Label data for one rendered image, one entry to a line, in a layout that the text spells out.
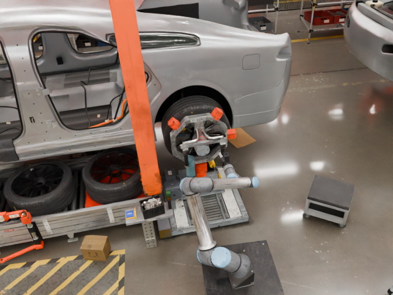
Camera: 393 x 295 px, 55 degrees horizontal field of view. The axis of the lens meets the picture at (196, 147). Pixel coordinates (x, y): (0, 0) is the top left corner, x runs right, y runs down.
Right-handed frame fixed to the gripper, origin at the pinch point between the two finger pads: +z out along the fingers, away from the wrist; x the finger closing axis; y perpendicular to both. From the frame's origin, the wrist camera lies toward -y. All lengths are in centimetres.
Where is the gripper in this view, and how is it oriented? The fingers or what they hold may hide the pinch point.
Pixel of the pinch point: (221, 151)
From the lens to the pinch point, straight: 349.9
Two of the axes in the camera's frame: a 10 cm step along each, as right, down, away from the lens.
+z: -2.0, -6.0, 7.7
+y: 0.5, 7.8, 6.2
